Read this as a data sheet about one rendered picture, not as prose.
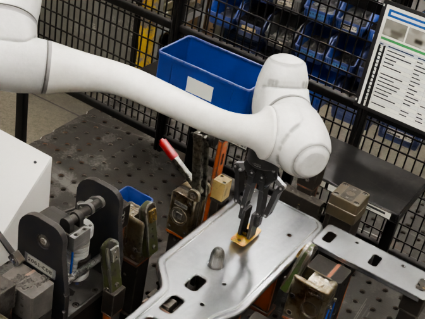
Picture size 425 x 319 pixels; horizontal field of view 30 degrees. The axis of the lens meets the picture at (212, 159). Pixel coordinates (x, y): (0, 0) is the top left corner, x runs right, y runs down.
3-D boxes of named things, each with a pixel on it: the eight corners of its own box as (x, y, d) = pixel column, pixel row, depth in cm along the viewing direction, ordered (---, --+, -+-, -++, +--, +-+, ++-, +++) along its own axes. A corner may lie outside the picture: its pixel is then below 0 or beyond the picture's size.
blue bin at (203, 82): (241, 132, 217) (250, 90, 210) (151, 90, 228) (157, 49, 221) (269, 112, 229) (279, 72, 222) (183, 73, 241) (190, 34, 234)
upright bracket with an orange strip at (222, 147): (193, 286, 211) (226, 126, 184) (190, 283, 211) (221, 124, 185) (200, 280, 213) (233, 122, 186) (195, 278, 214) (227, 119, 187)
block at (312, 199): (293, 295, 215) (320, 206, 198) (256, 274, 219) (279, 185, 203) (298, 289, 217) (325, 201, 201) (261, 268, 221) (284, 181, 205)
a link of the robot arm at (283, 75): (242, 109, 169) (257, 143, 158) (256, 43, 160) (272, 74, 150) (289, 112, 171) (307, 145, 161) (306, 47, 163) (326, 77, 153)
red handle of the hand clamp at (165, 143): (199, 195, 182) (158, 140, 183) (193, 199, 184) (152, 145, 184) (209, 187, 186) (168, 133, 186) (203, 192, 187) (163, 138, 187)
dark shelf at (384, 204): (396, 225, 197) (399, 215, 196) (114, 88, 232) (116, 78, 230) (425, 188, 214) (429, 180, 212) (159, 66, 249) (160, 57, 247)
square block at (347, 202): (323, 315, 210) (358, 207, 190) (296, 300, 213) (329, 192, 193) (336, 300, 216) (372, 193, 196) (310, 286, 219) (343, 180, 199)
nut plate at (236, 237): (243, 247, 178) (244, 243, 177) (229, 239, 179) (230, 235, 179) (262, 231, 184) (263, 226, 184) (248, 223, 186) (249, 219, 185)
